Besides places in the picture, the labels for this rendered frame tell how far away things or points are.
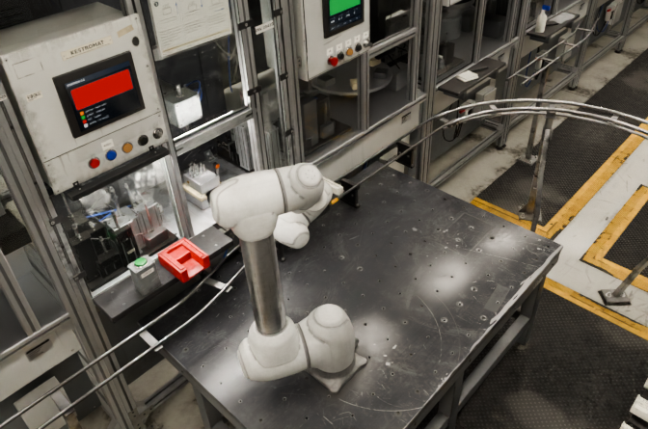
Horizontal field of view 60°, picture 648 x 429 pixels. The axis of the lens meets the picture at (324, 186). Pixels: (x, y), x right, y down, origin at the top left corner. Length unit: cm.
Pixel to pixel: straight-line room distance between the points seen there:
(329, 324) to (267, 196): 56
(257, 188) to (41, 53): 72
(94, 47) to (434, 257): 157
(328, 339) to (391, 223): 93
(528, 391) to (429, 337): 88
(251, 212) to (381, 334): 89
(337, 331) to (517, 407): 125
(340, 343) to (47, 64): 123
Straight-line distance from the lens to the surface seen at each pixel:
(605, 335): 332
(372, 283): 239
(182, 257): 222
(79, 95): 184
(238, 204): 152
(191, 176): 249
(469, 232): 267
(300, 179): 152
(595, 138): 491
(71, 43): 182
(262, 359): 188
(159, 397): 279
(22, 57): 177
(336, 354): 195
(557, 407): 297
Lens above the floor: 239
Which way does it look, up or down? 36 degrees down
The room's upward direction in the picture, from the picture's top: 3 degrees counter-clockwise
